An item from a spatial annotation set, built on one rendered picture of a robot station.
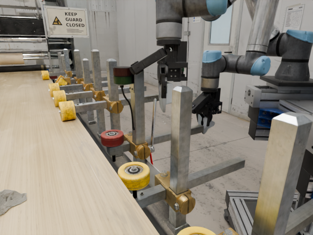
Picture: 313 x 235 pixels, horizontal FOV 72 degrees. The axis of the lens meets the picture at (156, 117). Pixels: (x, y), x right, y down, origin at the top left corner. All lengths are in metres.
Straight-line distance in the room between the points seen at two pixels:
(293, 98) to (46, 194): 1.11
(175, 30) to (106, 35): 9.03
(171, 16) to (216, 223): 1.45
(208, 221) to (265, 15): 1.35
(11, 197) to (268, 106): 1.09
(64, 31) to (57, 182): 2.50
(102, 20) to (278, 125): 9.43
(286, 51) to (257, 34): 0.33
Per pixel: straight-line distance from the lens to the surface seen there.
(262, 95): 1.19
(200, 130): 0.98
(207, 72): 0.92
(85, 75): 1.42
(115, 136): 0.75
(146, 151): 0.76
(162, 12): 0.65
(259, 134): 1.25
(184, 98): 0.49
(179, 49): 0.65
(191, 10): 0.64
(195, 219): 1.76
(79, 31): 2.98
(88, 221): 0.45
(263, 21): 0.95
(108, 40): 9.66
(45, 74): 2.17
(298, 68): 1.24
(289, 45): 1.24
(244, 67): 0.94
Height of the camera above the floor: 1.21
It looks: 19 degrees down
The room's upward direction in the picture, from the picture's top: straight up
